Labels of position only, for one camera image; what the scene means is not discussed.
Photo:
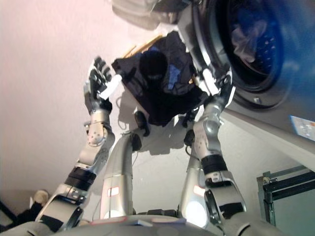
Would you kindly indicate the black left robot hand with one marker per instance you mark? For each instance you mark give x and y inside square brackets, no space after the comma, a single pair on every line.
[96,91]

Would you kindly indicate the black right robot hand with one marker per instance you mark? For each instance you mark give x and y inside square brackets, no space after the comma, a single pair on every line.
[222,92]

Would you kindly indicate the white cloth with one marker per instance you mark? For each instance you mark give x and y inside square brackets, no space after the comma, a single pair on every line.
[246,41]

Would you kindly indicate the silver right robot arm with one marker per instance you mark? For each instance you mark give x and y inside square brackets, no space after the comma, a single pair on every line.
[209,137]

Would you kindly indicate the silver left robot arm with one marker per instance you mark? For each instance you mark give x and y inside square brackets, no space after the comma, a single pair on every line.
[96,140]

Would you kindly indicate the wicker laundry basket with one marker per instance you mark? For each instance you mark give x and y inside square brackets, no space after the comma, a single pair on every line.
[145,45]

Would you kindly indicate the dark grey washing machine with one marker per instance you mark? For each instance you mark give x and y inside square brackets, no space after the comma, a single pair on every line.
[290,103]

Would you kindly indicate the round washing machine door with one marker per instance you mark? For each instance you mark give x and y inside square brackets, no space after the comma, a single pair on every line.
[147,14]

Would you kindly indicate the blue cloth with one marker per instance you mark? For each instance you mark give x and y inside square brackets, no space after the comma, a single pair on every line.
[173,77]

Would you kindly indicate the white plinth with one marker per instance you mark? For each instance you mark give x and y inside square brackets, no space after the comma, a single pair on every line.
[258,132]

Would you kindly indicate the black garment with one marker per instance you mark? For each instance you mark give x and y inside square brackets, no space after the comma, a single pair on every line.
[157,103]

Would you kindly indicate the silver left robot leg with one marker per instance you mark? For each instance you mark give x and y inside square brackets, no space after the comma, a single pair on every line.
[119,172]

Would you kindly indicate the blue white energy sticker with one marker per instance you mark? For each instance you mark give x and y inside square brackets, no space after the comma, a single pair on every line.
[304,126]

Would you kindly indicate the beige round object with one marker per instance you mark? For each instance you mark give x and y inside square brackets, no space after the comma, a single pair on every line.
[41,196]

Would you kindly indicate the grey robot torso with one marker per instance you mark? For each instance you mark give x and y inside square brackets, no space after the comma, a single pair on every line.
[137,227]

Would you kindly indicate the metal frame with glass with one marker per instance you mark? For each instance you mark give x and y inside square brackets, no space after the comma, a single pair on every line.
[285,194]

